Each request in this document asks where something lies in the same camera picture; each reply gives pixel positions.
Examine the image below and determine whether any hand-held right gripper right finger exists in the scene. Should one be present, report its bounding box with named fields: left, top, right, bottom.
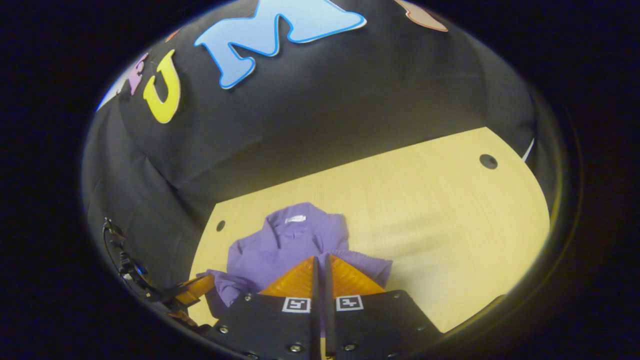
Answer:
left=324, top=253, right=444, bottom=360

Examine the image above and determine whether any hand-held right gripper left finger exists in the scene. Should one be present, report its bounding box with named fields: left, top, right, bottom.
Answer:
left=200, top=255, right=324, bottom=360

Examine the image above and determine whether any purple shirt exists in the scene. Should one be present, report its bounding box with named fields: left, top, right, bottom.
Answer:
left=196, top=202, right=393, bottom=321

